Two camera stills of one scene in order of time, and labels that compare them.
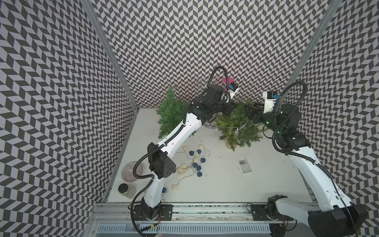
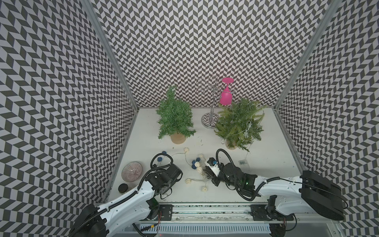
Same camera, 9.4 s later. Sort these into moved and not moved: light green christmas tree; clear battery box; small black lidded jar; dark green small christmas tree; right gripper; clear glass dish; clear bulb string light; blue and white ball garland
Moved: blue and white ball garland; right gripper; clear bulb string light
Not moved: clear battery box; dark green small christmas tree; light green christmas tree; small black lidded jar; clear glass dish
